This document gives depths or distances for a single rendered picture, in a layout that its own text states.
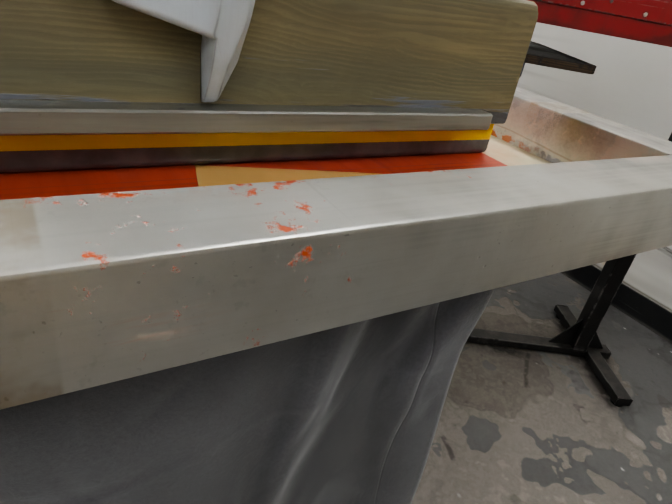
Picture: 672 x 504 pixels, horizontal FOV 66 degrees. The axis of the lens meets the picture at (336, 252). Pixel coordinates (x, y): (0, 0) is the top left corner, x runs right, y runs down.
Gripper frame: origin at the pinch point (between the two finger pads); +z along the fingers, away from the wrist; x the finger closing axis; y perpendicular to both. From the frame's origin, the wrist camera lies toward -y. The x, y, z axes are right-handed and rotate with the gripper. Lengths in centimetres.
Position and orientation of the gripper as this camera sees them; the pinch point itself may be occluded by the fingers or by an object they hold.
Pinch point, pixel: (210, 62)
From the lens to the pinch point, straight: 26.8
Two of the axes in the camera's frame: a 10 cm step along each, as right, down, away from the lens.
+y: -8.5, 1.4, -5.1
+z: -1.5, 8.6, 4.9
